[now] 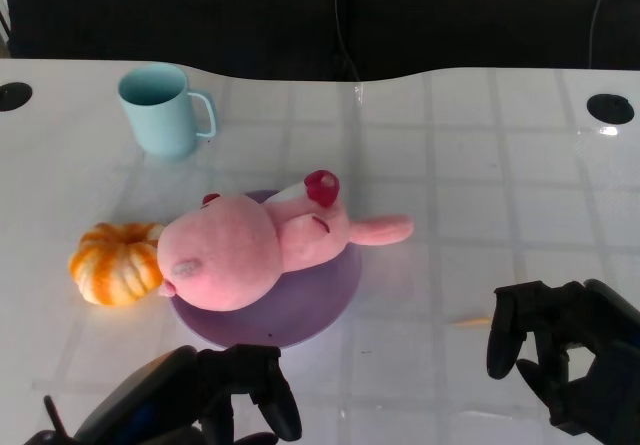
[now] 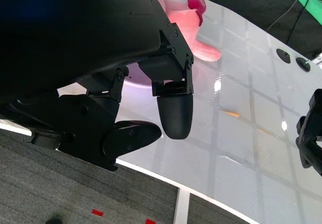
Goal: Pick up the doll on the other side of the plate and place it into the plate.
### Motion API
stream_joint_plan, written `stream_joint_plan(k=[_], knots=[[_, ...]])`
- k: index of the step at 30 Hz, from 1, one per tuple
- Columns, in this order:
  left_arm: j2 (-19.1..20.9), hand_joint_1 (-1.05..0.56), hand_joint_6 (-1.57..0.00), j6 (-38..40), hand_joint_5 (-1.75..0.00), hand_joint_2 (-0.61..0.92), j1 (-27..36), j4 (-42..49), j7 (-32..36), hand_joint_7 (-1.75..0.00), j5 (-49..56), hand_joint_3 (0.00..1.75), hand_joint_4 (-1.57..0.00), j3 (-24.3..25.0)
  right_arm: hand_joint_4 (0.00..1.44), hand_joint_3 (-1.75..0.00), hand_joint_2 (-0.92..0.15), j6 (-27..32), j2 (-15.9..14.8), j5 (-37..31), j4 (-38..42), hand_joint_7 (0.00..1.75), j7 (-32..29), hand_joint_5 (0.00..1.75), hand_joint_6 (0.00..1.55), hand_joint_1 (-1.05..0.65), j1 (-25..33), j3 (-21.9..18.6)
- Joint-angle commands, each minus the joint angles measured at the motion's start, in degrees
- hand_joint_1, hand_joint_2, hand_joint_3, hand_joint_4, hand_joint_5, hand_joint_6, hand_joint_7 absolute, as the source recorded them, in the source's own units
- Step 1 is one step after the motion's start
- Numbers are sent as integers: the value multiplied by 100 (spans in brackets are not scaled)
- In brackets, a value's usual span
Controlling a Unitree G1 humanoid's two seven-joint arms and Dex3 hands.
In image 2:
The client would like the green cloth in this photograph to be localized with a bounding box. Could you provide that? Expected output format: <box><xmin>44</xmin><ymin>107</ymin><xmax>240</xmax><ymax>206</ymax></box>
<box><xmin>285</xmin><ymin>0</ymin><xmax>322</xmax><ymax>25</ymax></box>

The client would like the thin pale hanging cable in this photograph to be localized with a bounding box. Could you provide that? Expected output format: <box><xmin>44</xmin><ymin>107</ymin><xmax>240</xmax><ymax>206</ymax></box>
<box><xmin>266</xmin><ymin>0</ymin><xmax>319</xmax><ymax>32</ymax></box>

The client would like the lilac plastic plate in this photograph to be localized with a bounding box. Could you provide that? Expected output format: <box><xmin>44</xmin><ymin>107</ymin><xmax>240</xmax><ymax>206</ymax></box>
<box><xmin>122</xmin><ymin>62</ymin><xmax>153</xmax><ymax>89</ymax></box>

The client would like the white table leg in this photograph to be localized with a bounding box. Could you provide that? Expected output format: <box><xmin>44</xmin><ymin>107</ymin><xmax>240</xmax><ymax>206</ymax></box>
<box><xmin>176</xmin><ymin>187</ymin><xmax>190</xmax><ymax>224</ymax></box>

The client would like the pink plush beaver doll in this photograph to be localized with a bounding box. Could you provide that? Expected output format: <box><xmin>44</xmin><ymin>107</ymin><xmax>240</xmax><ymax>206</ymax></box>
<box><xmin>144</xmin><ymin>0</ymin><xmax>222</xmax><ymax>62</ymax></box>

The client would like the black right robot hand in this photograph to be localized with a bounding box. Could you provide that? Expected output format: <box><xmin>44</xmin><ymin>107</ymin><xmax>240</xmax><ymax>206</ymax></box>
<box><xmin>295</xmin><ymin>88</ymin><xmax>322</xmax><ymax>177</ymax></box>

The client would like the black table cable grommet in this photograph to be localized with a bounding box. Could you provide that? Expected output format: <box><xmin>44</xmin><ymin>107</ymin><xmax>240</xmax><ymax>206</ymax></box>
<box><xmin>276</xmin><ymin>48</ymin><xmax>291</xmax><ymax>64</ymax></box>
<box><xmin>295</xmin><ymin>56</ymin><xmax>311</xmax><ymax>72</ymax></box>

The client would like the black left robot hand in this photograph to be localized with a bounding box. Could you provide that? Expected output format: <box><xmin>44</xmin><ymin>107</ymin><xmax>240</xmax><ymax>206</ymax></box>
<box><xmin>0</xmin><ymin>0</ymin><xmax>195</xmax><ymax>172</ymax></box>

